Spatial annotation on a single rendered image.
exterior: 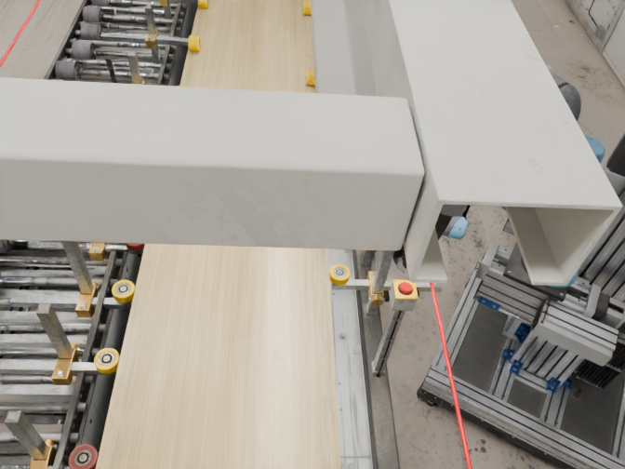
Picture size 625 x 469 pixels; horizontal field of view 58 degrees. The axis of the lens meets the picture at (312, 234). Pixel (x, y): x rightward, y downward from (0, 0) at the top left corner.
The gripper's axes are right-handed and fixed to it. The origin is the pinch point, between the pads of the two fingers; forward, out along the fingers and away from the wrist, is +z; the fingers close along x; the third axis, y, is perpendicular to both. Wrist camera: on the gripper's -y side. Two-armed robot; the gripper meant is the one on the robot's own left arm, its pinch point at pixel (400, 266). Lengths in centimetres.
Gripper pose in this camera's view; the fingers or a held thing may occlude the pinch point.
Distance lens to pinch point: 217.5
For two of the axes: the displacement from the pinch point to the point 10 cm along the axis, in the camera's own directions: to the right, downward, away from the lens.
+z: -0.8, 6.6, 7.5
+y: 3.7, 7.2, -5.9
